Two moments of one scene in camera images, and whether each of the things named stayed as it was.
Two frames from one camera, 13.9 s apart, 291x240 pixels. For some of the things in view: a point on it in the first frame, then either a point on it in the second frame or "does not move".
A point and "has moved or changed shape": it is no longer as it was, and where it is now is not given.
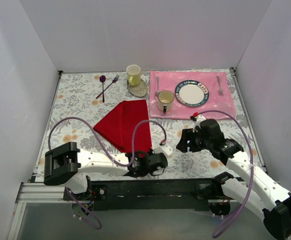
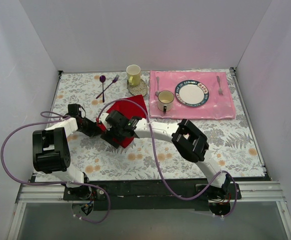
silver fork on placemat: [220, 92] does not move
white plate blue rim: [191, 93] does not move
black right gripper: [189, 139] to [109, 138]
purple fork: [114, 81] does not move
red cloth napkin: [117, 126] has moved or changed shape
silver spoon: [157, 92] does not move
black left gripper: [158, 162] to [92, 129]
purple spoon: [102, 79] does not move
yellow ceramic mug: [133, 74] does not move
